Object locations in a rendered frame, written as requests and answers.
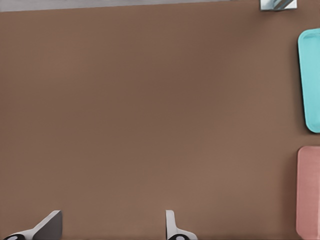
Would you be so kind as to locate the pink box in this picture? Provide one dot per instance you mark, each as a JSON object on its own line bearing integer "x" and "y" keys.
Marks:
{"x": 308, "y": 192}

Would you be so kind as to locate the pale blue-green tray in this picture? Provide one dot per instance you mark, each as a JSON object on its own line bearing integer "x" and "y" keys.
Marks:
{"x": 311, "y": 80}

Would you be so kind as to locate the silver frame post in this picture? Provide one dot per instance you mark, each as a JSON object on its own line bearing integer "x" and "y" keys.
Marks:
{"x": 277, "y": 4}

